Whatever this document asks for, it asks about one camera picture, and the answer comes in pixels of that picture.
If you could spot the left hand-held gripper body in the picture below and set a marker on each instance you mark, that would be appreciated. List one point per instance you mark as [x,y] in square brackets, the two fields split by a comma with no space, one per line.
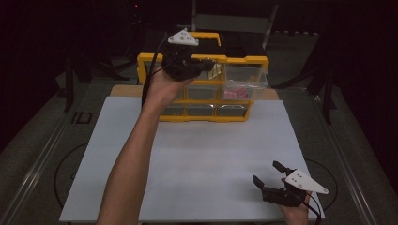
[178,64]

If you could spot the person's right hand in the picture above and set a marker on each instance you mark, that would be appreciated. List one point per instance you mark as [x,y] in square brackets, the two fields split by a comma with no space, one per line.
[297,215]

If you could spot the clear plastic drawer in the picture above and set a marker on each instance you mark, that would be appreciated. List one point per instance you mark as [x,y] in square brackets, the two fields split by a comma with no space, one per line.
[257,92]
[234,73]

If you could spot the yellow black drawer cabinet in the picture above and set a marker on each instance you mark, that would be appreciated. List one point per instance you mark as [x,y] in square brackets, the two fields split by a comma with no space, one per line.
[200,101]

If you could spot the person's left hand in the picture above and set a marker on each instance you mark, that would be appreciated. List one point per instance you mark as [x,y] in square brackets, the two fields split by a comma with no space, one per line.
[162,90]

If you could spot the black stand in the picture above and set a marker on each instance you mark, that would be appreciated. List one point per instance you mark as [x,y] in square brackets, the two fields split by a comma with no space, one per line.
[327,100]
[68,90]

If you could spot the grey folding chair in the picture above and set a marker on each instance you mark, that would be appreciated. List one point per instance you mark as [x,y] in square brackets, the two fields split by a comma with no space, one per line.
[231,22]

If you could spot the metal floor rail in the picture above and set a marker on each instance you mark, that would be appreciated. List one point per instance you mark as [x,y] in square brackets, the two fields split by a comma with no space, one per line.
[344,159]
[40,159]

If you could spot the white board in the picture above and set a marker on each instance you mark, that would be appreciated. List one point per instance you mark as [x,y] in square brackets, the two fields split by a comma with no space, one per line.
[219,146]

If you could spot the grid of small clear drawers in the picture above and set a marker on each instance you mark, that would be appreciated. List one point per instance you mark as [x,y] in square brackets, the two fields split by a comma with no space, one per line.
[200,92]

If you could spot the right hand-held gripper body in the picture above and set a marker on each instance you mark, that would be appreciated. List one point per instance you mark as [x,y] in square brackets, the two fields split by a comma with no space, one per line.
[283,197]

